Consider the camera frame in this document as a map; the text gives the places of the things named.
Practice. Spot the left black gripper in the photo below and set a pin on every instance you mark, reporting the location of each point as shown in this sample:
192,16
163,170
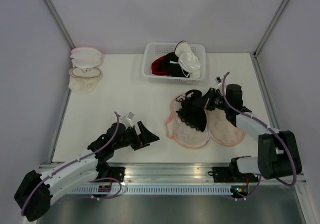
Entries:
146,137

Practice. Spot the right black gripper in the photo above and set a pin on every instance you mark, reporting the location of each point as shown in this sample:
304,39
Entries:
205,102

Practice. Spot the floral mesh laundry bag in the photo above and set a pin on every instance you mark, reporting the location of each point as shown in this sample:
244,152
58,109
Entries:
190,137

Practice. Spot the black lace bra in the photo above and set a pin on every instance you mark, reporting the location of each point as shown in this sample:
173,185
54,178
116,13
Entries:
189,114

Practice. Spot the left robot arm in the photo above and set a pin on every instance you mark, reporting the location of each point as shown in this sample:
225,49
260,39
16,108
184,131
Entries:
39,191

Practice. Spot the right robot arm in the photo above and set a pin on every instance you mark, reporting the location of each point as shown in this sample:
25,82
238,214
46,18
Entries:
277,151

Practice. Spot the black bra in basket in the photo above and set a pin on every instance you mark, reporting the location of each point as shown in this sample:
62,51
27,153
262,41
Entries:
172,65

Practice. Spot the red bra in basket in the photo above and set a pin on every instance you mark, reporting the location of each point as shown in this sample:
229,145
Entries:
157,67

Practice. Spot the beige round laundry bag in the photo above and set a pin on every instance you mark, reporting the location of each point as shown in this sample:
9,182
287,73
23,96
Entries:
84,80

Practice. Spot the white pink laundry bag stack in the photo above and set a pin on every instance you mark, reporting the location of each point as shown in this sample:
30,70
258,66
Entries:
85,57

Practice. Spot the white plastic basket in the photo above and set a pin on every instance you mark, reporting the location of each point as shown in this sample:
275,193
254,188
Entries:
154,50

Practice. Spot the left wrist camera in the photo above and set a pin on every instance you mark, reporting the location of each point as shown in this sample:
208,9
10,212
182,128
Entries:
128,119

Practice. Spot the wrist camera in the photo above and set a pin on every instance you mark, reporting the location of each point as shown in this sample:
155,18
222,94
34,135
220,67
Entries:
219,81
128,119

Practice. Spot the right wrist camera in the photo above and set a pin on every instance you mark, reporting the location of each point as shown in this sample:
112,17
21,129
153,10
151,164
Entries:
219,81

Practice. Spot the aluminium rail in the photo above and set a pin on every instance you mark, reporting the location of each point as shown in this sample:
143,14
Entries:
167,173

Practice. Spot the white slotted cable duct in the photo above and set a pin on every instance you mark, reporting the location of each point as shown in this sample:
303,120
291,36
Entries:
153,190

